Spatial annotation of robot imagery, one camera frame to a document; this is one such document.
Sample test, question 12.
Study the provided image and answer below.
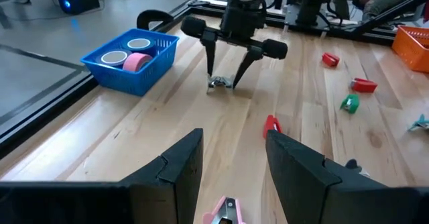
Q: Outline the pink staple remover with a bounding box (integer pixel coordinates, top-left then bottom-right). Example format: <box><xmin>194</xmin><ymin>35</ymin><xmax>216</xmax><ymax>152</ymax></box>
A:
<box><xmin>202</xmin><ymin>196</ymin><xmax>247</xmax><ymax>224</ymax></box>

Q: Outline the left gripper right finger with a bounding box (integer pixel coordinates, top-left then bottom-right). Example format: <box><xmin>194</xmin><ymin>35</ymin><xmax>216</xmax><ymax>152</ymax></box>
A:
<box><xmin>265</xmin><ymin>129</ymin><xmax>429</xmax><ymax>224</ymax></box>

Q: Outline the beige staple remover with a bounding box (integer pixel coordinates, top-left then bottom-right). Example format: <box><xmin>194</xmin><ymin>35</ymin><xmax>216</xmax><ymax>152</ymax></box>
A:
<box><xmin>206</xmin><ymin>74</ymin><xmax>235</xmax><ymax>94</ymax></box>

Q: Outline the black table handle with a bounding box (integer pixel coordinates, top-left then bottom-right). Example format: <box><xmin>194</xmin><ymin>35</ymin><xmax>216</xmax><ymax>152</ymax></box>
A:
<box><xmin>136</xmin><ymin>9</ymin><xmax>175</xmax><ymax>30</ymax></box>

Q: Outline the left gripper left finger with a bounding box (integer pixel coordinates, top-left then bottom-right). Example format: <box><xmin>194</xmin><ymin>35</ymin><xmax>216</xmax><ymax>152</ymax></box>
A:
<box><xmin>0</xmin><ymin>128</ymin><xmax>204</xmax><ymax>224</ymax></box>

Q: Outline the red stapler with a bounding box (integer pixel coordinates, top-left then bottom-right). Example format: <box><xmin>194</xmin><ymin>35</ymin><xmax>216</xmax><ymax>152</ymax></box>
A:
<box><xmin>321</xmin><ymin>52</ymin><xmax>341</xmax><ymax>67</ymax></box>
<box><xmin>350</xmin><ymin>77</ymin><xmax>379</xmax><ymax>94</ymax></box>
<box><xmin>263</xmin><ymin>114</ymin><xmax>283</xmax><ymax>139</ymax></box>

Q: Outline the orange plastic basket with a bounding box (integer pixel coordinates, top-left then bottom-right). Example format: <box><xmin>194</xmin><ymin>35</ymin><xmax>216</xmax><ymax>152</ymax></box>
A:
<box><xmin>391</xmin><ymin>25</ymin><xmax>429</xmax><ymax>73</ymax></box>

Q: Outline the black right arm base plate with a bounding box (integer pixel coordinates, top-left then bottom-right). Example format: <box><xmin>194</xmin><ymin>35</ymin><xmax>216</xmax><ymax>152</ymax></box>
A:
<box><xmin>283</xmin><ymin>2</ymin><xmax>336</xmax><ymax>29</ymax></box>

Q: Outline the pink tape roll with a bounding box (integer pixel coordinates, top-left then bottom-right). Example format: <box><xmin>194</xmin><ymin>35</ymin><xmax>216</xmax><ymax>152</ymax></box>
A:
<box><xmin>122</xmin><ymin>52</ymin><xmax>154</xmax><ymax>73</ymax></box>

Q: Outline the teal staple remover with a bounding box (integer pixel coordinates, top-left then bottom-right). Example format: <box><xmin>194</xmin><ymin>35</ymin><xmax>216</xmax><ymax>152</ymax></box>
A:
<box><xmin>407</xmin><ymin>113</ymin><xmax>429</xmax><ymax>132</ymax></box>

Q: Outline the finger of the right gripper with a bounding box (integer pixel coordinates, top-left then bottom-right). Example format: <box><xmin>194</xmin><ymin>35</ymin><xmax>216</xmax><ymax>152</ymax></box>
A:
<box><xmin>200</xmin><ymin>31</ymin><xmax>218</xmax><ymax>78</ymax></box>
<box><xmin>232</xmin><ymin>45</ymin><xmax>265</xmax><ymax>89</ymax></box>

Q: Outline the blue tape roll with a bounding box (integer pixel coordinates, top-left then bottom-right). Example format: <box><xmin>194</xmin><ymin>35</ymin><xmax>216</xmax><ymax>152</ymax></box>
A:
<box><xmin>122</xmin><ymin>37</ymin><xmax>157</xmax><ymax>54</ymax></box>

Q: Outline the blue plastic basket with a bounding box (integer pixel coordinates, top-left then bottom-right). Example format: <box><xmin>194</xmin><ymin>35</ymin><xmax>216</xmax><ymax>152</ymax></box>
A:
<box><xmin>80</xmin><ymin>28</ymin><xmax>180</xmax><ymax>97</ymax></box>

